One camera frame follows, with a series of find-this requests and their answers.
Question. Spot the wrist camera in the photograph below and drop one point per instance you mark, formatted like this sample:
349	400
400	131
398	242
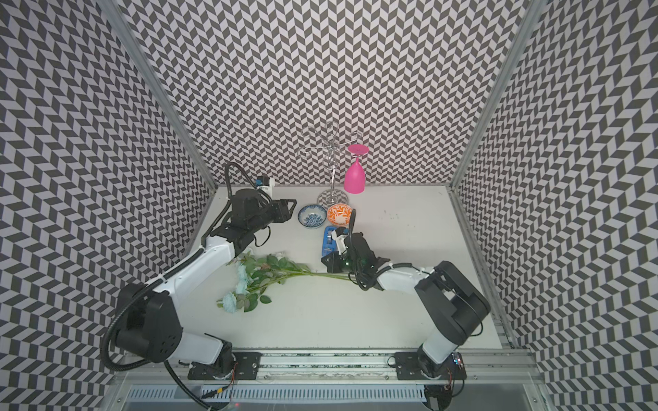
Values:
341	232
265	184

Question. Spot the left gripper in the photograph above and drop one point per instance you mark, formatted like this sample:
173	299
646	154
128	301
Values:
282	209

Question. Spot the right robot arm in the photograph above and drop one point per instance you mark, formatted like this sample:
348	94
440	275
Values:
456	307

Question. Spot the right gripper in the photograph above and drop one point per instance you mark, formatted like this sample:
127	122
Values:
331	267

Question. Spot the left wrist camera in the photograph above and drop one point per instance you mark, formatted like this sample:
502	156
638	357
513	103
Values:
265	184

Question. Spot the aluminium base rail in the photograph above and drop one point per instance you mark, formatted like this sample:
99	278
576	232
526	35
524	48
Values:
344	375

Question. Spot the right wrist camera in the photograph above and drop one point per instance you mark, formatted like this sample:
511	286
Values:
341	232

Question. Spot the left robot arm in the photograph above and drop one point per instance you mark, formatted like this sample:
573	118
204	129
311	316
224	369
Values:
146	327

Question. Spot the blue patterned bowl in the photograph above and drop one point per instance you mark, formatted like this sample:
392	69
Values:
312	216

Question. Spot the chrome glass holder stand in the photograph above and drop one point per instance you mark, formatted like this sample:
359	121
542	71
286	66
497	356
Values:
330	145

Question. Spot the orange patterned bowl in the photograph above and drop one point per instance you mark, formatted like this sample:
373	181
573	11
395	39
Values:
339	215

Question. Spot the pink plastic wine glass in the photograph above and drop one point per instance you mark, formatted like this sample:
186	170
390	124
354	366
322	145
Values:
355	176

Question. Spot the blue tape dispenser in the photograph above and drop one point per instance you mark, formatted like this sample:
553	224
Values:
328	243

